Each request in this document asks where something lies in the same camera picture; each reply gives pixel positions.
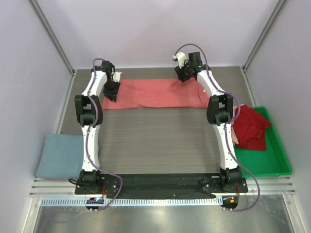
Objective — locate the dark red t shirt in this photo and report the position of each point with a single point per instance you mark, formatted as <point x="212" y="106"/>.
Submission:
<point x="250" y="128"/>

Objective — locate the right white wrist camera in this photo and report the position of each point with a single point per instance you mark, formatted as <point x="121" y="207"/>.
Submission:
<point x="181" y="58"/>

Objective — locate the folded blue t shirt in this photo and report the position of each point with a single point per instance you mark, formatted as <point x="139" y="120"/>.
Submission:
<point x="63" y="157"/>

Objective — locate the light pink t shirt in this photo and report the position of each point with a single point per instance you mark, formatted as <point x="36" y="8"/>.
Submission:
<point x="233" y="134"/>

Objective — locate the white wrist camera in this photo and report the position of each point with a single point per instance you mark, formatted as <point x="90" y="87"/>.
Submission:
<point x="117" y="76"/>
<point x="181" y="58"/>

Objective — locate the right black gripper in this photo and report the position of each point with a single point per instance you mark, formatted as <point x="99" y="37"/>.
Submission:
<point x="182" y="73"/>

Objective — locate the aluminium frame post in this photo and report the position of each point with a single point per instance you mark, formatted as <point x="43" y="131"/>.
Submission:
<point x="278" y="8"/>
<point x="49" y="31"/>

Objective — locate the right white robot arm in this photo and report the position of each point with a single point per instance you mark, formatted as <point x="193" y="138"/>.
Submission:
<point x="219" y="115"/>

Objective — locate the salmon pink t shirt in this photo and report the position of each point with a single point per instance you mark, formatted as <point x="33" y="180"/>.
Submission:
<point x="158" y="93"/>

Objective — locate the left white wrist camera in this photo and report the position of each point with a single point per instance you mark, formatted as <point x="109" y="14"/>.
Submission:
<point x="117" y="76"/>

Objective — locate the left aluminium frame post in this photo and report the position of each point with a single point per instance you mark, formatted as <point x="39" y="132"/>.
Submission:
<point x="49" y="31"/>

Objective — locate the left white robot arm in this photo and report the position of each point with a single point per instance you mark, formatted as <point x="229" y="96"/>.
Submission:
<point x="104" y="79"/>

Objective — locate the slotted cable duct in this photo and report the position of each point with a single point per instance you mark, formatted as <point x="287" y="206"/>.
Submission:
<point x="88" y="202"/>

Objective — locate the aluminium front rail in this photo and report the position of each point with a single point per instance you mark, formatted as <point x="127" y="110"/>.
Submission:
<point x="62" y="188"/>

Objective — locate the right aluminium frame post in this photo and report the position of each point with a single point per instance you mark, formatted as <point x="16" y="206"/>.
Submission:
<point x="278" y="8"/>

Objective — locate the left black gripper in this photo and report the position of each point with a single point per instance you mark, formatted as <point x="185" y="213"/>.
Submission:
<point x="112" y="95"/>

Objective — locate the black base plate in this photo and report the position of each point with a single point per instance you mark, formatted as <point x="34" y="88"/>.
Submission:
<point x="180" y="186"/>

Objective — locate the green plastic bin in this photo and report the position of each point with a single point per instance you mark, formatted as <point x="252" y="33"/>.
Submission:
<point x="271" y="162"/>

